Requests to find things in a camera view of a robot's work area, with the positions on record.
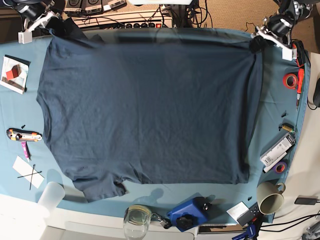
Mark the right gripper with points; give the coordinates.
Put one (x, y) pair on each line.
(41, 14)

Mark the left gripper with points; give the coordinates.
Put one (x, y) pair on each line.
(276, 29)

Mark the dark blue T-shirt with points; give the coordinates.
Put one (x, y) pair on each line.
(147, 112)

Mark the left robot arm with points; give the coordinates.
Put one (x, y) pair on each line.
(297, 10)

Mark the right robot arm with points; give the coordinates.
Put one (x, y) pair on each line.
(59, 4)

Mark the orange black hand tool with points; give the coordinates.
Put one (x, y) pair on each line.
(299, 52)

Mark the red tape roll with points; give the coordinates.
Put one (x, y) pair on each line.
(290, 80)

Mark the orange screwdriver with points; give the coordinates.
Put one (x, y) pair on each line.
(300, 76)

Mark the booklet with red cube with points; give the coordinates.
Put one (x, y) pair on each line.
(14, 74)

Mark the small yellow battery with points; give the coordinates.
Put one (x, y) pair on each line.
(286, 127)

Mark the packaged marker set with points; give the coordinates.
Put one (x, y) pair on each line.
(278, 150)

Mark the orange utility knife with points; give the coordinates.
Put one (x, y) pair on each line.
(21, 135)

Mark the pink glue tube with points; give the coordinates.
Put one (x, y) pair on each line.
(25, 150)

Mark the purple tape roll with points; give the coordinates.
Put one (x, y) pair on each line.
(280, 167)

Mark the white paper card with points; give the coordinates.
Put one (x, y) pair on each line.
(28, 172)

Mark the teal table cloth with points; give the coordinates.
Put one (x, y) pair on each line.
(277, 105)

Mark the black power adapter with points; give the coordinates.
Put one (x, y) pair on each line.
(301, 200)

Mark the frosted plastic cup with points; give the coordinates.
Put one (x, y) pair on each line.
(52, 195)

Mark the white business card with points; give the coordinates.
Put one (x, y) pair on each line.
(237, 211)

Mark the black remote control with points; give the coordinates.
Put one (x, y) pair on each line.
(249, 215)

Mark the blue clamp device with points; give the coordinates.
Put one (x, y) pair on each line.
(190, 214)

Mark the blue spring clamp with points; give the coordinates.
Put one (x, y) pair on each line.
(251, 233)

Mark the silver padlock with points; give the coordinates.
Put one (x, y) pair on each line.
(164, 222)

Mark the clear glass jar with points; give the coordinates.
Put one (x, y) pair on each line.
(136, 221)

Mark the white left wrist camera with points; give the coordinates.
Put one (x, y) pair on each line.
(289, 54)

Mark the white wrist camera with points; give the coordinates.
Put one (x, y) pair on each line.
(25, 37)
(289, 54)

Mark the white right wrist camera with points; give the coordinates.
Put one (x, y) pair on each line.
(25, 37)

